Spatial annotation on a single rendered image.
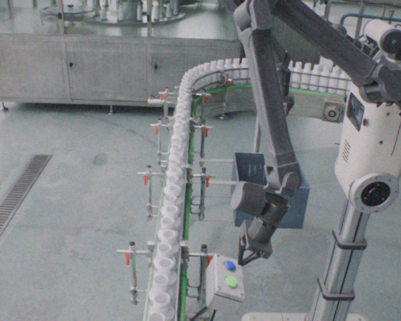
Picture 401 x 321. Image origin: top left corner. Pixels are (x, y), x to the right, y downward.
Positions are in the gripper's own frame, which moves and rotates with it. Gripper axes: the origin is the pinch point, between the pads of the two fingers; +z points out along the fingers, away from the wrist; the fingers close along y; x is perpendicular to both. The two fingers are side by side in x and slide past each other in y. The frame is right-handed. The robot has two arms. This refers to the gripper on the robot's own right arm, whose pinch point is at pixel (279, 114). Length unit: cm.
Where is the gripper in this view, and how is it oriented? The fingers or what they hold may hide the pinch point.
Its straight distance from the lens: 188.0
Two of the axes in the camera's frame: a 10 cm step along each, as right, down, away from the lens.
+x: -0.3, 4.8, -8.8
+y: -10.0, -0.4, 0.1
